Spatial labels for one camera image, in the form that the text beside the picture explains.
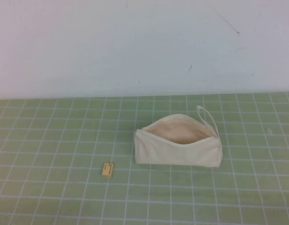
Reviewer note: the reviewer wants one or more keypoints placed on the beige rectangular eraser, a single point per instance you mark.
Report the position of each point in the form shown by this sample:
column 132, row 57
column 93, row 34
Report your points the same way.
column 107, row 171

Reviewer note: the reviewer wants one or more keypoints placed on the cream fabric pencil case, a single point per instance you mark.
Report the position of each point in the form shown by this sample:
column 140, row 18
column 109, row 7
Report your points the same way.
column 177, row 153

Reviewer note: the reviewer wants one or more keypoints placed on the green grid cutting mat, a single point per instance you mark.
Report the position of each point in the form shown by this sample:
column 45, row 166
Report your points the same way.
column 64, row 140

